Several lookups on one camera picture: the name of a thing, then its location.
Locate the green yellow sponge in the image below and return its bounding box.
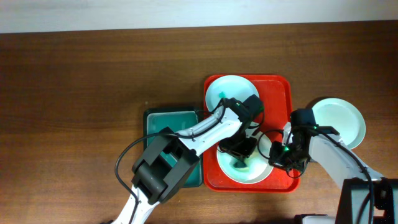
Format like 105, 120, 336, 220
233, 160, 248, 170

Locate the white plate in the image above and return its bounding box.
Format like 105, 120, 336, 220
216, 132, 273, 184

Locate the pale green plate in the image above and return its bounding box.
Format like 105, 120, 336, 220
312, 98, 366, 149

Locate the light blue plate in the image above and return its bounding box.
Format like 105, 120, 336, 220
205, 75, 259, 111

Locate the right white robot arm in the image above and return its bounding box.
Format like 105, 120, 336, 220
269, 109, 397, 223

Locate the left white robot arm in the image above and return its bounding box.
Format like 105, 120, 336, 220
115, 95, 264, 223

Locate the red plastic tray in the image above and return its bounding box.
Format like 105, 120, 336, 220
203, 74, 300, 194

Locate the dark green basin tray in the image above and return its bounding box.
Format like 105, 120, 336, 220
143, 106, 203, 188

